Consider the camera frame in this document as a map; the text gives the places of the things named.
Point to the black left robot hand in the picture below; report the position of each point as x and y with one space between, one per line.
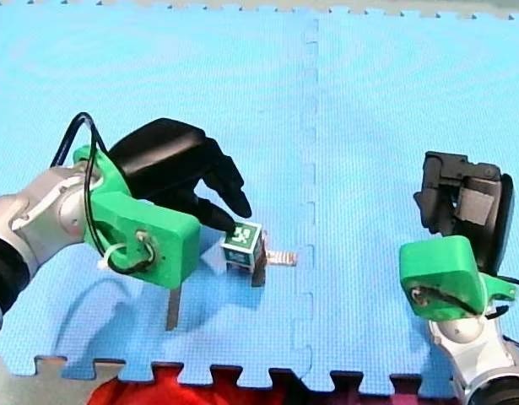
166 160

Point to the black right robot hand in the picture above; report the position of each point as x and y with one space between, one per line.
491 181

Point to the green cube white marks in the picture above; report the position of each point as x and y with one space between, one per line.
242 238

